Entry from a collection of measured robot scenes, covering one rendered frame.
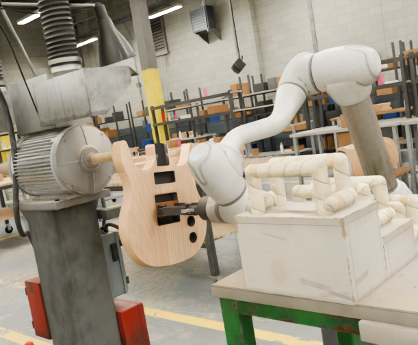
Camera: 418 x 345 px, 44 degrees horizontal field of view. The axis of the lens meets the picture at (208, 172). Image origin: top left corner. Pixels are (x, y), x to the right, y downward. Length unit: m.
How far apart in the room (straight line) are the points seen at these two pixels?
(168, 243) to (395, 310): 0.89
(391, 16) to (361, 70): 11.44
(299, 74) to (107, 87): 0.62
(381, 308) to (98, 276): 1.33
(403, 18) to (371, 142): 11.23
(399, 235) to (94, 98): 0.93
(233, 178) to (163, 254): 0.45
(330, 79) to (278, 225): 0.74
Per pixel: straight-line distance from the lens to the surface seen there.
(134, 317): 2.24
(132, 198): 1.63
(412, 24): 12.93
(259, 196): 1.13
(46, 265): 2.13
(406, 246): 1.26
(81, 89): 1.61
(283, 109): 1.68
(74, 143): 1.88
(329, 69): 1.71
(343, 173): 1.10
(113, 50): 1.80
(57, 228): 2.01
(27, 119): 2.07
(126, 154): 1.63
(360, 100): 1.76
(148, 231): 1.66
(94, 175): 1.91
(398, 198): 1.42
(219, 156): 1.35
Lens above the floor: 1.33
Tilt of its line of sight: 6 degrees down
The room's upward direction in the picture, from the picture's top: 9 degrees counter-clockwise
